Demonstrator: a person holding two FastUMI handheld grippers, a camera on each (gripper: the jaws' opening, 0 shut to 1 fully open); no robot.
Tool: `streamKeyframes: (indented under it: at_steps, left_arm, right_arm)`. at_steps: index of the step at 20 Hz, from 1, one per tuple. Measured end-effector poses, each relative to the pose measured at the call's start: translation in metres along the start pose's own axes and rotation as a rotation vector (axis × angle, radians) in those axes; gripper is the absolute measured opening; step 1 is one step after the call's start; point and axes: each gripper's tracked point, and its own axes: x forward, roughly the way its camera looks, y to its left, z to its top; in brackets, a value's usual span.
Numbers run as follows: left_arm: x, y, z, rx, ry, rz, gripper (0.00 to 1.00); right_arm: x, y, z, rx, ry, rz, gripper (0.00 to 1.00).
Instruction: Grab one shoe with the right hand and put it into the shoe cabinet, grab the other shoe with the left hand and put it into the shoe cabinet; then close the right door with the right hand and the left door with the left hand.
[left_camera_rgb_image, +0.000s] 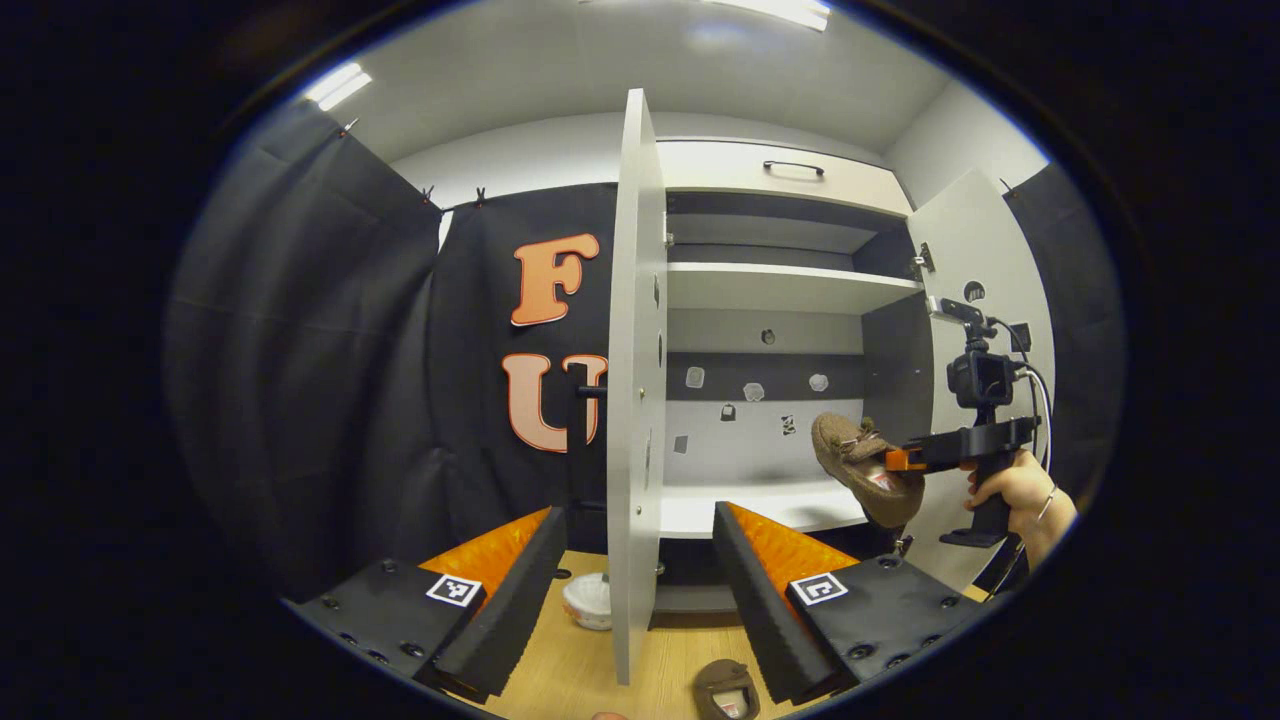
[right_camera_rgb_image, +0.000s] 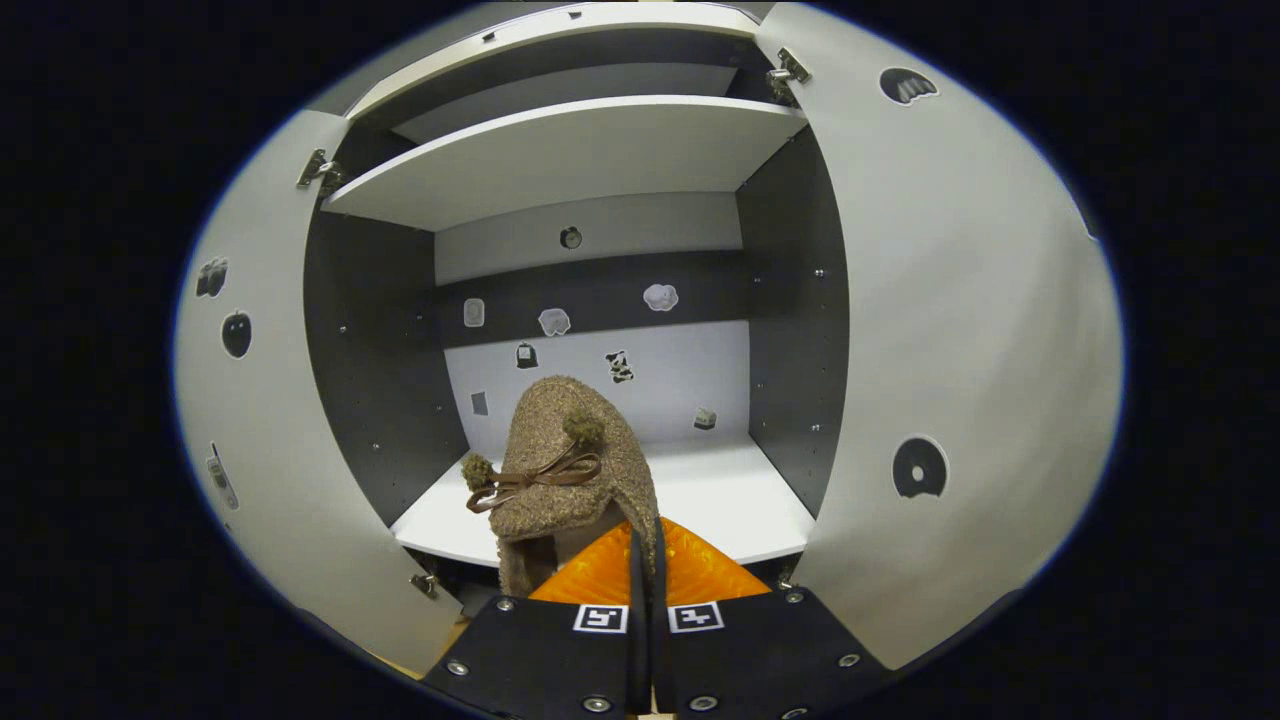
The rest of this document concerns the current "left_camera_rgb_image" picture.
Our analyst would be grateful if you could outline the small ceiling light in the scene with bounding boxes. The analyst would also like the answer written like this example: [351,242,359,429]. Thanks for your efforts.
[303,62,373,113]

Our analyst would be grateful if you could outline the white cabinet drawer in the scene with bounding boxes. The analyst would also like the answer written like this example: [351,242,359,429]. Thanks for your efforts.
[655,140,913,218]

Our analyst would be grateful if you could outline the white shoe cabinet door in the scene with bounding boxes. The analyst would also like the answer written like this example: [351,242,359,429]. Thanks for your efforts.
[895,168,1056,593]
[605,88,669,687]

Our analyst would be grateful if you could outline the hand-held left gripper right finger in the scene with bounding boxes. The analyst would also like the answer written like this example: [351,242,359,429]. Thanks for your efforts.
[712,502,1011,713]

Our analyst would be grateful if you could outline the white shoe cabinet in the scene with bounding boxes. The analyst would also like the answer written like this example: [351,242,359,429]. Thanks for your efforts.
[650,138,936,616]

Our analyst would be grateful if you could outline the white paper bowl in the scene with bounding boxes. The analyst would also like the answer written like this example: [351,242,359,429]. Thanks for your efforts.
[562,572,613,631]

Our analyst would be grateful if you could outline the brown fuzzy shoe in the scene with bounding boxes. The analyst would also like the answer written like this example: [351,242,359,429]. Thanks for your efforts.
[692,658,763,720]
[810,412,926,529]

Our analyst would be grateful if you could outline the black backdrop cloth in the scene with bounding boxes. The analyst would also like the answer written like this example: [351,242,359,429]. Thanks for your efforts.
[165,100,1126,601]

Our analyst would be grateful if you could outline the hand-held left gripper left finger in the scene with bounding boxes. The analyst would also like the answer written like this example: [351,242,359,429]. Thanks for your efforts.
[285,507,568,706]

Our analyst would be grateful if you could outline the long ceiling light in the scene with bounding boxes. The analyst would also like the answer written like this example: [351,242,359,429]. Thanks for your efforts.
[700,0,833,33]

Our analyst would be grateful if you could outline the black door handle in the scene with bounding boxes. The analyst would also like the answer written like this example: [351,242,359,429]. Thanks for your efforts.
[566,360,609,513]

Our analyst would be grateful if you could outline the white cable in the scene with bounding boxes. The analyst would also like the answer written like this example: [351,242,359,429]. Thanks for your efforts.
[990,318,1054,471]

